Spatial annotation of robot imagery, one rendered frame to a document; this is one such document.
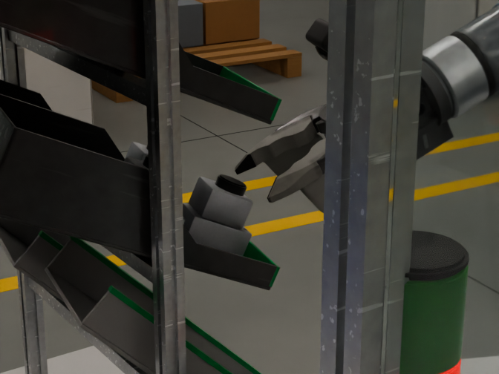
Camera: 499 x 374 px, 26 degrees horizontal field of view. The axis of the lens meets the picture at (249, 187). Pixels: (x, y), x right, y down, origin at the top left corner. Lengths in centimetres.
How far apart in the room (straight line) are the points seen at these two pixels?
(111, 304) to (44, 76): 392
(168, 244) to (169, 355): 10
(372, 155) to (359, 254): 5
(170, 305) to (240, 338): 250
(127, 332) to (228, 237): 14
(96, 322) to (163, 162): 16
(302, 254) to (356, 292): 352
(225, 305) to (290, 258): 45
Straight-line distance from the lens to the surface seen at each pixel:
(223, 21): 671
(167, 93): 87
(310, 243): 411
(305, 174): 100
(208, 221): 102
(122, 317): 96
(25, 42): 111
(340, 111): 47
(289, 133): 108
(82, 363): 156
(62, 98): 490
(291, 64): 647
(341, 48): 47
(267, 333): 346
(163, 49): 86
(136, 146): 114
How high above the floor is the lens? 162
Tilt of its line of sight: 20 degrees down
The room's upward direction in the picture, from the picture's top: straight up
